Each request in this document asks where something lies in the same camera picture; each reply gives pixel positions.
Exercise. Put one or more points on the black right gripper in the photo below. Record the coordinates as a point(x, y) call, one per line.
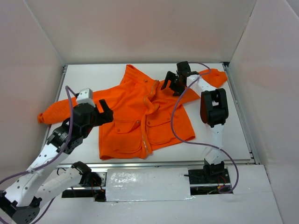
point(176, 79)

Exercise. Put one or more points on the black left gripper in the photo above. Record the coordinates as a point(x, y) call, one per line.
point(100, 114)

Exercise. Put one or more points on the orange zip jacket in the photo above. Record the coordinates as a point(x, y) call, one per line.
point(146, 117)

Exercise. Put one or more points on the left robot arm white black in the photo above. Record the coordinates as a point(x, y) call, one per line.
point(23, 200)

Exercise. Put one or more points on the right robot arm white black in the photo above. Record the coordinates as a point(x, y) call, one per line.
point(213, 109)

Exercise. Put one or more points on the white cover board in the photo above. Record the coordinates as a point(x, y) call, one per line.
point(148, 184)

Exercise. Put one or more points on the aluminium table rail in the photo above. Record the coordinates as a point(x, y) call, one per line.
point(150, 164)

